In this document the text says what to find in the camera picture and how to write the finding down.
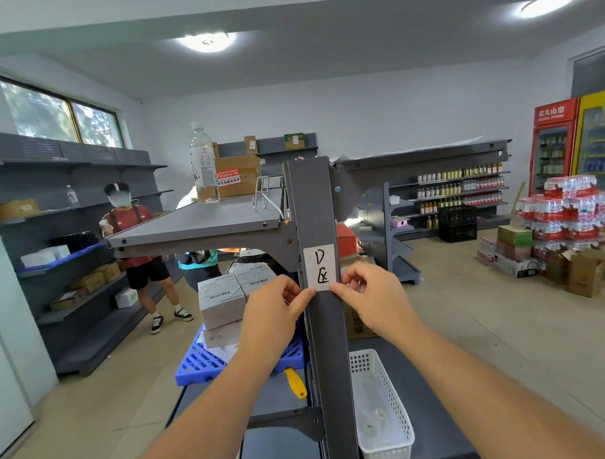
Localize white plastic mesh basket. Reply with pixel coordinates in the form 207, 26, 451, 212
348, 347, 416, 459

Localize low brown cardboard box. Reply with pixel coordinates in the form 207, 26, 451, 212
49, 291, 81, 312

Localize person's left forearm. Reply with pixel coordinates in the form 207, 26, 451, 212
122, 336, 287, 459

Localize grey back wall shelf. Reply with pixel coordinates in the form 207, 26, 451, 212
214, 132, 321, 192

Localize white cardboard box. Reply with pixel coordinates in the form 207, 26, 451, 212
229, 261, 280, 300
197, 274, 248, 332

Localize blue plastic pallet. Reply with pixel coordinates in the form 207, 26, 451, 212
173, 320, 309, 388

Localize person's right forearm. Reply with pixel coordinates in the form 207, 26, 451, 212
385, 319, 605, 459

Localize flat white box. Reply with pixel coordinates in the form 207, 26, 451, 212
201, 320, 246, 350

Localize rows of drink bottles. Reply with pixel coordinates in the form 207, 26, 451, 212
416, 163, 507, 231

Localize green cardboard box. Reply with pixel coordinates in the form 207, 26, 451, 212
496, 223, 534, 249

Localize open brown cardboard box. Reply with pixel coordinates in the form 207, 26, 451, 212
565, 248, 605, 300

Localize grey wall shelving unit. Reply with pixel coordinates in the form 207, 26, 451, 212
0, 123, 182, 380

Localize person's right hand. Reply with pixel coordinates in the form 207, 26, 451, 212
329, 259, 428, 349

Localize window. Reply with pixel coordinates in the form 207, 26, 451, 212
0, 70, 126, 153

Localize cardboard box with red label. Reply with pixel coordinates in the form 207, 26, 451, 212
213, 154, 263, 199

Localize white wire rack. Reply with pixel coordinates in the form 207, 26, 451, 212
251, 175, 291, 225

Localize clear plastic water bottle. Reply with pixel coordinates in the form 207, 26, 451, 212
188, 121, 221, 205

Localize white handwritten paper label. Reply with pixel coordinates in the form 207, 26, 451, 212
302, 244, 338, 291

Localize stack of bottled water packs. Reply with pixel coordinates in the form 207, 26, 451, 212
513, 174, 605, 256

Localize yellow drinks fridge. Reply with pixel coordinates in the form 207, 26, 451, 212
567, 88, 605, 242

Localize small white box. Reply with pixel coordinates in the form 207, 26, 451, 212
114, 286, 140, 310

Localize grey gondola shelf unit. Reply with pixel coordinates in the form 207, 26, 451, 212
354, 180, 422, 288

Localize red drinks fridge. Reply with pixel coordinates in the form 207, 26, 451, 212
526, 97, 584, 198

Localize brown printed cardboard box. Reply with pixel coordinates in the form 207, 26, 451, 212
341, 254, 382, 341

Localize black bag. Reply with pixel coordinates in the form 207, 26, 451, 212
49, 231, 101, 254

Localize white flat boxes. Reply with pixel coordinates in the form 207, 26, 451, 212
19, 244, 71, 268

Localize round ceiling light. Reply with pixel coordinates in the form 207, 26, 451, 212
176, 30, 238, 55

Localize grey metal shelf upright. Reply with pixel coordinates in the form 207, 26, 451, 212
282, 155, 361, 459

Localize black plastic crate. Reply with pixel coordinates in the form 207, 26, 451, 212
437, 205, 479, 244

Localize grey metal shelf board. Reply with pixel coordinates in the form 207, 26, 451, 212
104, 187, 300, 278
329, 139, 516, 222

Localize grey shelving with bottles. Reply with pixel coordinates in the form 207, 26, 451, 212
383, 161, 514, 243

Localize yellow utility knife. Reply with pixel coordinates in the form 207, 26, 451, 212
283, 367, 308, 401

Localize person's left hand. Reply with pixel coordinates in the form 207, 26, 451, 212
236, 273, 321, 362

